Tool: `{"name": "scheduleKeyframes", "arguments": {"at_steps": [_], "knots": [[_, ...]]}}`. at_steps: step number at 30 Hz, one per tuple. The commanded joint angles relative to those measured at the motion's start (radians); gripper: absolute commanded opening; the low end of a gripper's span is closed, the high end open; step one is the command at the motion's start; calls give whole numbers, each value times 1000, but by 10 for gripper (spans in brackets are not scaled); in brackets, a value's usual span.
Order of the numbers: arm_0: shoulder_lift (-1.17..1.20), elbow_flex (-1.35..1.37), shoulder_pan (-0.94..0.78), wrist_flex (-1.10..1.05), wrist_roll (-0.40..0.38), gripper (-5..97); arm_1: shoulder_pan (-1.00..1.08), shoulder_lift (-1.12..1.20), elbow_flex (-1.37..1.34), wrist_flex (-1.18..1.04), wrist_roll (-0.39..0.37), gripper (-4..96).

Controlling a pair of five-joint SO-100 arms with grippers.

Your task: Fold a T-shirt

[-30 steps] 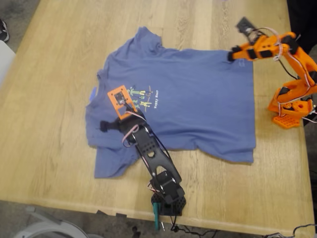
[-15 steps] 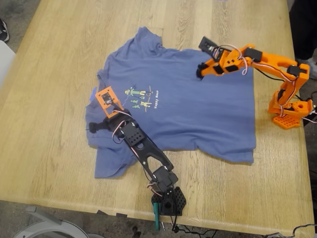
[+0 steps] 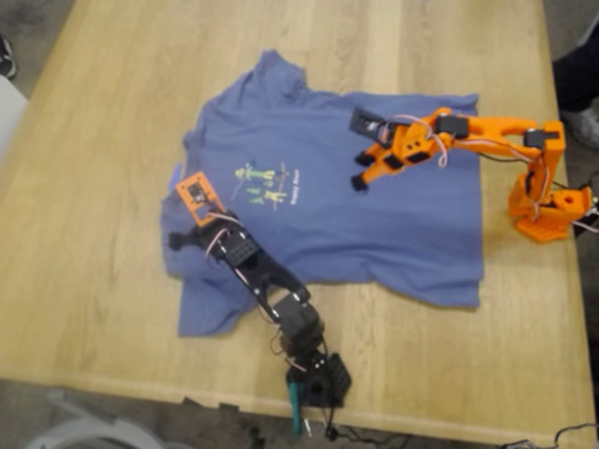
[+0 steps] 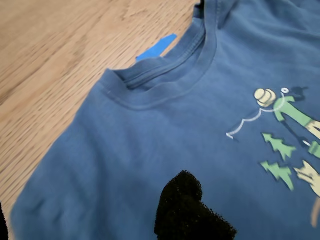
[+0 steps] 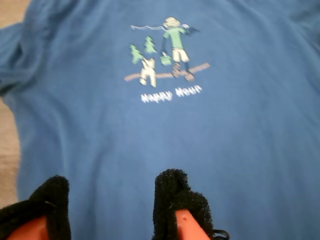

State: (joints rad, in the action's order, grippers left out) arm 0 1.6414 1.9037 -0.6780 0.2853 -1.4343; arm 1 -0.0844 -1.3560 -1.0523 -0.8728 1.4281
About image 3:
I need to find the black camera cable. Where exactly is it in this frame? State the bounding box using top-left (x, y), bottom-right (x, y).
top-left (322, 405), bottom-right (413, 445)

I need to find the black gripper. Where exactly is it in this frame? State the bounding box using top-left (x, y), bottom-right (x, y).
top-left (168, 219), bottom-right (258, 268)

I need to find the dark sneaker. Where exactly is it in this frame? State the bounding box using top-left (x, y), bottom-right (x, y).
top-left (0, 35), bottom-right (18, 80)

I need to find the white chair seat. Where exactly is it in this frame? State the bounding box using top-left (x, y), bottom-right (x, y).
top-left (0, 76), bottom-right (29, 160)

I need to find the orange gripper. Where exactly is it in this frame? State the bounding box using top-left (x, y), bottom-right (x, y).
top-left (350, 120), bottom-right (444, 192)

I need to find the thin black floor cable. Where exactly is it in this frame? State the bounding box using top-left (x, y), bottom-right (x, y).
top-left (498, 422), bottom-right (599, 449)

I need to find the grey sneaker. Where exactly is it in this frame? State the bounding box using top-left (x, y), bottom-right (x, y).
top-left (560, 109), bottom-right (599, 152)

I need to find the blue printed T-shirt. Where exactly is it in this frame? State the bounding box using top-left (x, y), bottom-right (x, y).
top-left (161, 50), bottom-right (484, 338)

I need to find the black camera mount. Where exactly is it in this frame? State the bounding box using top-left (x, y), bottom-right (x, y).
top-left (350, 106), bottom-right (383, 140)

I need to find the grey round chair base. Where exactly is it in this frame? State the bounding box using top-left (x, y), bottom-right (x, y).
top-left (25, 390), bottom-right (165, 449)

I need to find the orange camera mount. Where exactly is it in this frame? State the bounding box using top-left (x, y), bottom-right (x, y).
top-left (175, 171), bottom-right (222, 228)

